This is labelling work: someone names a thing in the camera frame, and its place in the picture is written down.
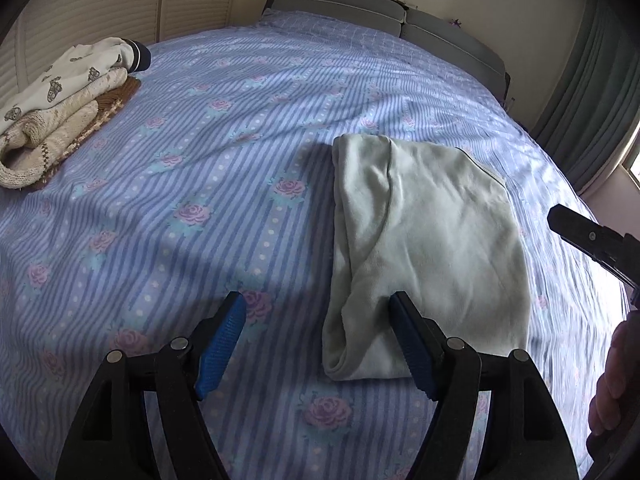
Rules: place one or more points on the right grey headboard cushion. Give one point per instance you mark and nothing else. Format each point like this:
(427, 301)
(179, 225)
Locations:
(455, 46)

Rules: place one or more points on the brown folded garment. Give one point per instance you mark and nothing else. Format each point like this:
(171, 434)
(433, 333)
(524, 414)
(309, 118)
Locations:
(109, 105)

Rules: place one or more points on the white louvered wardrobe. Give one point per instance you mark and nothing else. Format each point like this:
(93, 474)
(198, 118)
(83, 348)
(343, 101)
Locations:
(46, 28)

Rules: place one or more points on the grey headboard cushion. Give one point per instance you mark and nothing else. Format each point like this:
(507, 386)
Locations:
(455, 46)
(383, 15)

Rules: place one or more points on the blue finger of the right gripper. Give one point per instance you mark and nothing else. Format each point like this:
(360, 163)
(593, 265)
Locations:
(598, 242)

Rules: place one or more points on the white printed folded garment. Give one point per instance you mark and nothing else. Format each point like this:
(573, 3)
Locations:
(77, 67)

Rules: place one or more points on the blue floral striped bedsheet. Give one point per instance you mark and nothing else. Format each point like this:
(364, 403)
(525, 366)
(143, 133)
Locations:
(218, 176)

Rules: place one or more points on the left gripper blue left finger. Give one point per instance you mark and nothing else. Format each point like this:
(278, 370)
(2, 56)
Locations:
(186, 371)

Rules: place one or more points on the beige knitted folded garment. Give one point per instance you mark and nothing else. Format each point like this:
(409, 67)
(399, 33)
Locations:
(37, 140)

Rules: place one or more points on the person's right hand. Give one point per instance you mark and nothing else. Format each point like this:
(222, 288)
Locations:
(604, 408)

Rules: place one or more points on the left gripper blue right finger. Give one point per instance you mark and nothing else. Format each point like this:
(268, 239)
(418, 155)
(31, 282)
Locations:
(448, 371)

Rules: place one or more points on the light green long-sleeve shirt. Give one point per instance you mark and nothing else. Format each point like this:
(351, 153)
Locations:
(430, 221)

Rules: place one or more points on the window with metal bars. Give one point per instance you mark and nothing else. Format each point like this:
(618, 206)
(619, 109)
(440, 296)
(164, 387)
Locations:
(631, 161)

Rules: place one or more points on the green curtain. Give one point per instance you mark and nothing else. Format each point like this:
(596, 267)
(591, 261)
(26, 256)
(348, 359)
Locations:
(592, 107)

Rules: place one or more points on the left grey headboard cushion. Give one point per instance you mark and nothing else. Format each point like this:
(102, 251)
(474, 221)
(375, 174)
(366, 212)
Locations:
(383, 15)

